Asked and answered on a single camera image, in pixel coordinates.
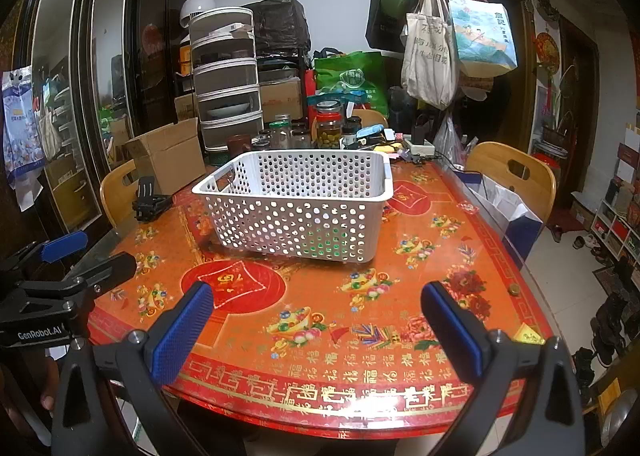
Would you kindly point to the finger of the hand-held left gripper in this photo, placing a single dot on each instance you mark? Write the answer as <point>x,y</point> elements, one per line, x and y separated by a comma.
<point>65,242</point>
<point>107,272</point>

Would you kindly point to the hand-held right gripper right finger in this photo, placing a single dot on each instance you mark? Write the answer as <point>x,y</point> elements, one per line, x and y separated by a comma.
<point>455,331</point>

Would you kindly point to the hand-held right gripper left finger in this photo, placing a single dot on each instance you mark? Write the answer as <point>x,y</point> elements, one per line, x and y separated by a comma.
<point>180,331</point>

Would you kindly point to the green soft packet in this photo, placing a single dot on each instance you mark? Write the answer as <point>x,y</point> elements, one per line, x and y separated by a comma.
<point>322,242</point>

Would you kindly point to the white perforated plastic basket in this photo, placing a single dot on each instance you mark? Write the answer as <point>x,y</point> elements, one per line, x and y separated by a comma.
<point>300,197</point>

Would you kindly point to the person's left hand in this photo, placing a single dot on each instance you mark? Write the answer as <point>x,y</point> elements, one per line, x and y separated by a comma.
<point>46,396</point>

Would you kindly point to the wooden chair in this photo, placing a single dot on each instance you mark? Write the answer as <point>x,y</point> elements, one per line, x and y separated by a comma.
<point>115,196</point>
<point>490,161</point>

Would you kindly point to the blue white paper bag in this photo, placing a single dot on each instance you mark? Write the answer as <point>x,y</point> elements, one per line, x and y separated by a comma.
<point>520,236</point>

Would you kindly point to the blue printed plastic bag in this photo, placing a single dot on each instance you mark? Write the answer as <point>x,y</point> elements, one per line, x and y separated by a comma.
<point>20,136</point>

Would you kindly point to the open cardboard box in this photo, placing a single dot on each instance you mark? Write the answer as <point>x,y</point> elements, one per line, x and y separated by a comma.
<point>170,161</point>

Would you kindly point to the dark shoes on floor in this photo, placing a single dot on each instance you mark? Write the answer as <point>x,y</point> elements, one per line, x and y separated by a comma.
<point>612,331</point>

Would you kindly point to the metal pot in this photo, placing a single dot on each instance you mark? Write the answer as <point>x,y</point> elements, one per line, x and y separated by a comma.
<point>617,416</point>

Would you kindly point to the brown mug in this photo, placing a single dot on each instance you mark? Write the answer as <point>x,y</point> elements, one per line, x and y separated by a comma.
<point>239,144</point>

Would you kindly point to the white power strip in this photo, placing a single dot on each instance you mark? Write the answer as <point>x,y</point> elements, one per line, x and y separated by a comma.
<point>420,146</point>

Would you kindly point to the clear plastic bag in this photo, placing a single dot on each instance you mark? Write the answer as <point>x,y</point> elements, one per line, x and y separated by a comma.
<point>447,139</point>

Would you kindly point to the white cubby shelf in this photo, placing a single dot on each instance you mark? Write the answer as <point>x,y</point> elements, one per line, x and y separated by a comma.
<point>617,216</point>

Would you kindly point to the empty glass jar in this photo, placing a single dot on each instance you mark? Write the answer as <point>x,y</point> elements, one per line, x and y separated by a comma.
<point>280,136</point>

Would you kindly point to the white tiered food storage rack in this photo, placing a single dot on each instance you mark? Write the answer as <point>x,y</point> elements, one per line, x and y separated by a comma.
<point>225,86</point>

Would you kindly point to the dark wooden glass cabinet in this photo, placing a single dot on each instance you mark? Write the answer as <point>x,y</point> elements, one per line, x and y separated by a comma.
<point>150,36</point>

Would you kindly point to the glass jar with black lid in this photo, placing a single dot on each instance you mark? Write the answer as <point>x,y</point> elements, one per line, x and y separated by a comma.
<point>351,132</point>

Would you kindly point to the glass jar with red lid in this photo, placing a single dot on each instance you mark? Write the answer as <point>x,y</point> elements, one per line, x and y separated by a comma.
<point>329,129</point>

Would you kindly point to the closed cardboard box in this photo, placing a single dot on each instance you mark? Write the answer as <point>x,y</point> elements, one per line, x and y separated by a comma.
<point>282,99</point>

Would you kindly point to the white round appliance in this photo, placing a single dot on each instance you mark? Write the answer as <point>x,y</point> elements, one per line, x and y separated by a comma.
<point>195,11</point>

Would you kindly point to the green shopping bag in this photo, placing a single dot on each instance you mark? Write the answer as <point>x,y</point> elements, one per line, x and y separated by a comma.
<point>360,81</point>

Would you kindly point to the beige canvas tote bag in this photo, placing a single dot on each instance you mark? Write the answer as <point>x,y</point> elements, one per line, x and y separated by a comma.
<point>430,61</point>

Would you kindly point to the dark wooden door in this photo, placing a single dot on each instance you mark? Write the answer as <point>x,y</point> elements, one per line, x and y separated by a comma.
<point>575,86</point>

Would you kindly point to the printed picture tote bag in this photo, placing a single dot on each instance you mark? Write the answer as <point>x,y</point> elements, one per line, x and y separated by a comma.
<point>480,36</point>

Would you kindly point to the black plastic bag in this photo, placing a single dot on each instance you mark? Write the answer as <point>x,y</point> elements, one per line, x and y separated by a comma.
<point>280,26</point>

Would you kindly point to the black hanging bag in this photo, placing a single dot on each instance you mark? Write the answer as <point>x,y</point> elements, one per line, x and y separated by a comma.
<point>380,26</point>

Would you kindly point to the red wall ornament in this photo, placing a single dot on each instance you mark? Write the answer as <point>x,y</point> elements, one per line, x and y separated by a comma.
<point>547,51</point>

